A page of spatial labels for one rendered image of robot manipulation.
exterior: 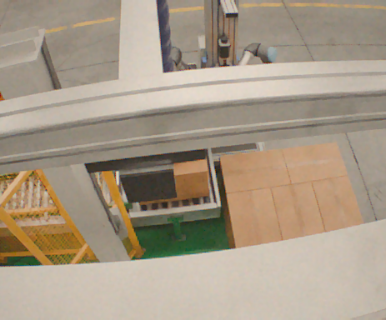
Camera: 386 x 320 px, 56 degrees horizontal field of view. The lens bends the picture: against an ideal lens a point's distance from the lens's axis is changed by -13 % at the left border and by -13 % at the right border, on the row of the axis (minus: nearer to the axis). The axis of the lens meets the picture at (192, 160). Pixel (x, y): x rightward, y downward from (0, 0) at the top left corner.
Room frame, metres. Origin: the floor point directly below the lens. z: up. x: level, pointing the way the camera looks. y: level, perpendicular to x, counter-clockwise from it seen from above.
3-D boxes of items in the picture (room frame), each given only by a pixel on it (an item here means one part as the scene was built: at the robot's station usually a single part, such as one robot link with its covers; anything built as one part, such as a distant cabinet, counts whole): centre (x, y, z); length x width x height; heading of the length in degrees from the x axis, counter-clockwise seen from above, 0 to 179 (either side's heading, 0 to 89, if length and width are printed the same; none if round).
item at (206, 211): (1.57, 0.97, 0.50); 2.31 x 0.05 x 0.19; 94
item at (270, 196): (1.73, -0.87, 0.34); 1.20 x 1.00 x 0.40; 94
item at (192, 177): (1.94, 0.20, 0.75); 0.60 x 0.40 x 0.40; 95
